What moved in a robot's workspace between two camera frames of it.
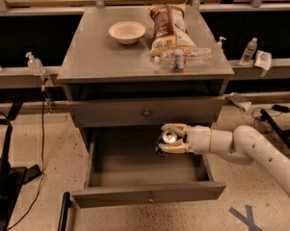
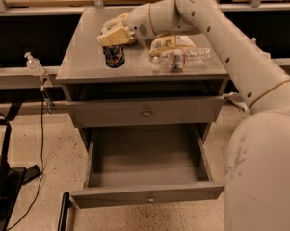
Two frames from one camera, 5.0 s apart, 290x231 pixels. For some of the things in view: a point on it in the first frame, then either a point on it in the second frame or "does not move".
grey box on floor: x=239 y=100 does not move
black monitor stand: x=7 y=185 does not move
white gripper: x=198 y=140 -> x=139 y=23
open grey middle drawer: x=123 y=167 does not move
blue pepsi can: x=167 y=137 -> x=115 y=56
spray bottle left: x=35 y=64 does not move
